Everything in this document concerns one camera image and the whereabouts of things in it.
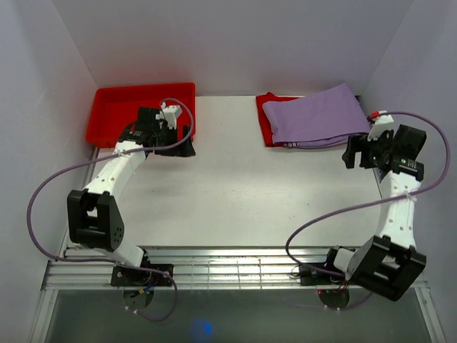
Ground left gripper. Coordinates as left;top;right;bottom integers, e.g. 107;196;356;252
151;124;195;157

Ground purple trousers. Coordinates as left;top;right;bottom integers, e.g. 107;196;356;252
263;83;370;149

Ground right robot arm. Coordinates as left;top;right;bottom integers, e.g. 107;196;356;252
322;125;426;301

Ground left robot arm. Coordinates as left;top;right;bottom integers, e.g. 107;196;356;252
67;104;196;286

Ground folded red trousers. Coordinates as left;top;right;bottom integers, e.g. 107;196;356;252
256;92;298;147

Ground red plastic tray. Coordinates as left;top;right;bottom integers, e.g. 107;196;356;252
86;82;196;149

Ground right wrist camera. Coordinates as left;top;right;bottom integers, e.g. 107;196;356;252
368;111;394;141

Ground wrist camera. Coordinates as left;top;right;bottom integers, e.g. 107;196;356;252
368;111;394;141
156;101;182;129

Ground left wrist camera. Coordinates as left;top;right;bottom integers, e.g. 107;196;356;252
156;101;182;129

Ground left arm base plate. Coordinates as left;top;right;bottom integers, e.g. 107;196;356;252
110;266;171;287

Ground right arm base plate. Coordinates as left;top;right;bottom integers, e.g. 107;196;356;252
298;262;344;286

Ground aluminium frame rail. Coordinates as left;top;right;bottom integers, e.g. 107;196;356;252
41;244;429;291

